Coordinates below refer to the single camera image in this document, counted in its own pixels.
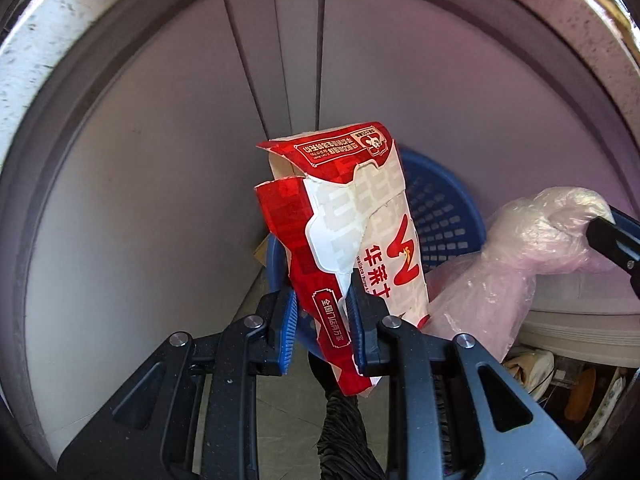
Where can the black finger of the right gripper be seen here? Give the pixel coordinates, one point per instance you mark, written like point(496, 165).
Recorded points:
point(618, 241)

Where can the pink translucent plastic bag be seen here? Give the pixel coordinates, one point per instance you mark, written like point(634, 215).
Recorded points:
point(488, 294)

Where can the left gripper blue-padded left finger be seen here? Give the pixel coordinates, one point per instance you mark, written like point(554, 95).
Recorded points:
point(288, 329)

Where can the red white paper carton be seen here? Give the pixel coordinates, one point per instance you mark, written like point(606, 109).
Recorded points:
point(337, 203)

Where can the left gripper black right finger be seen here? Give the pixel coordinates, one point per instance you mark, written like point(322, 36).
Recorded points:
point(365, 312)

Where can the blue plastic trash basket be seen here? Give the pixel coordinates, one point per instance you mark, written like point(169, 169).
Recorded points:
point(446, 219)

